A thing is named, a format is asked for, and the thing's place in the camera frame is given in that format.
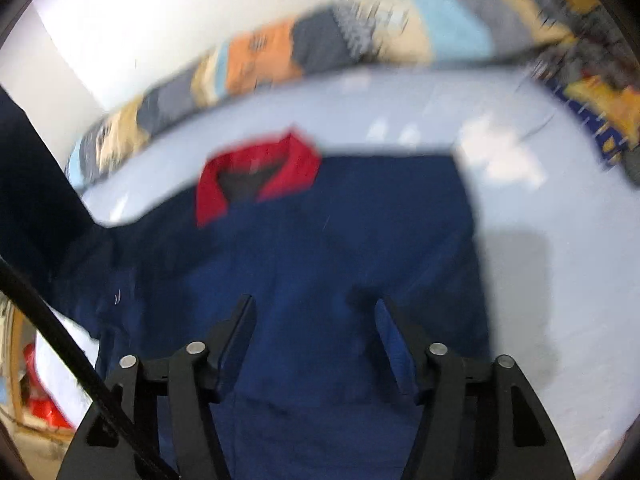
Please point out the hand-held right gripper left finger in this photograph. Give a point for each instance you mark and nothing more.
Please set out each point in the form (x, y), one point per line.
(236, 342)

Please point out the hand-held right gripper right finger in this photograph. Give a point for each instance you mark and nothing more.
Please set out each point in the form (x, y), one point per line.
(392, 347)

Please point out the navy jacket with red collar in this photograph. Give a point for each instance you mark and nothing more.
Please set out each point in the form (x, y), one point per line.
(325, 240)

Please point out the light blue bed sheet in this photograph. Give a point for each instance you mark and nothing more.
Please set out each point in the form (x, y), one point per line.
(530, 290)

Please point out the red bag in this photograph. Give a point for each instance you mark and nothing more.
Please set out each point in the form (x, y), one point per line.
(40, 405)

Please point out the patchwork quilt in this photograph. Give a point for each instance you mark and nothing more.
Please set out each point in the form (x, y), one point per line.
(260, 55)

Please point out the yellow blue printed cloth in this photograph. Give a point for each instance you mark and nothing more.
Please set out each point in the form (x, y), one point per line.
(600, 110)

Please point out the wooden frame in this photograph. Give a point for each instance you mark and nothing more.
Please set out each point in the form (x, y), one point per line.
(16, 360)

